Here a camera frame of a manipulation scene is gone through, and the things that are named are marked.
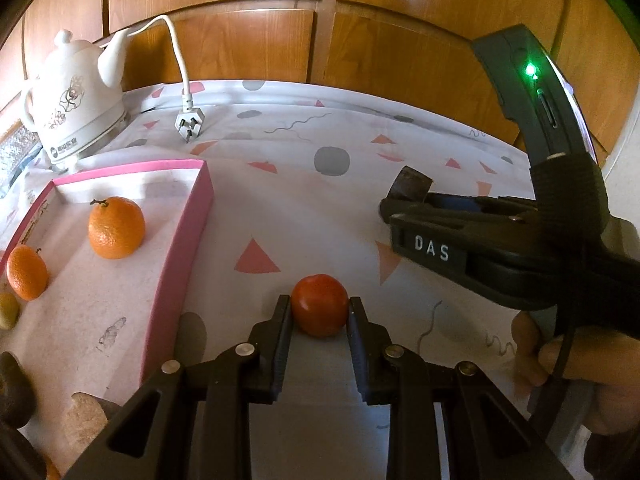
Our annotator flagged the large orange with stem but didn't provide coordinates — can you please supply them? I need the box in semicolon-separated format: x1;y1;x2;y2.
88;196;146;261

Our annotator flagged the red tomato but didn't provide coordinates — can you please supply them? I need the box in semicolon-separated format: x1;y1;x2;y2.
291;273;350;338

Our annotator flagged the white patterned tablecloth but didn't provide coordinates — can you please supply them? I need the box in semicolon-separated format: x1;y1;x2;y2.
0;79;616;480

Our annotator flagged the white ceramic electric kettle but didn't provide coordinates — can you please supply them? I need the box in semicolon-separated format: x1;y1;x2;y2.
21;29;132;165

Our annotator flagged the small yellow potato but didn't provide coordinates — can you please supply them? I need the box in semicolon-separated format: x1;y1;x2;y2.
0;292;21;331

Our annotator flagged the pink shallow box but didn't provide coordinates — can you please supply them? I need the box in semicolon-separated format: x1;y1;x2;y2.
0;158;215;480

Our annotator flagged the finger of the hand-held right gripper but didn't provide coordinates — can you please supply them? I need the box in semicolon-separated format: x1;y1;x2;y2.
425;192;538;216
380;199;538;233

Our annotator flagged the white power cord with plug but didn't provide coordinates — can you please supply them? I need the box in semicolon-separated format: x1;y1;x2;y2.
127;14;206;145

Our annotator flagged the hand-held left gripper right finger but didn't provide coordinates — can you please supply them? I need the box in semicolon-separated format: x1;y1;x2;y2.
347;296;576;480

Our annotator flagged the glittery silver object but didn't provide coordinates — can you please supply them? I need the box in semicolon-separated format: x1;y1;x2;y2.
0;120;43;181

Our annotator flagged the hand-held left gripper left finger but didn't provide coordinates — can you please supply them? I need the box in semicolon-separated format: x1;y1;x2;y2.
62;294;293;480

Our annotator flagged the person's right hand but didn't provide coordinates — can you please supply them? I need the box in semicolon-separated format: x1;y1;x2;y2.
511;217;640;435

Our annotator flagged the dark round vegetable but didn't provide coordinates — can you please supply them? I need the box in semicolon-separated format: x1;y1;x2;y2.
0;351;37;430

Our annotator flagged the dark-skinned cut root piece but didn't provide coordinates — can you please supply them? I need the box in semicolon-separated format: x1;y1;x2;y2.
391;165;435;201

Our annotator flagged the pale cut root chunk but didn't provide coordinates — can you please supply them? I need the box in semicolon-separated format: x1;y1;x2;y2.
61;392;121;466

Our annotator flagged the small orange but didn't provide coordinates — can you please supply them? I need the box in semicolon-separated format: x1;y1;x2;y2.
6;245;49;301

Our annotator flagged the wooden panelled cabinet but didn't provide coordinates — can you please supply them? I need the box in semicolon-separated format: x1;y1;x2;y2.
0;0;640;171

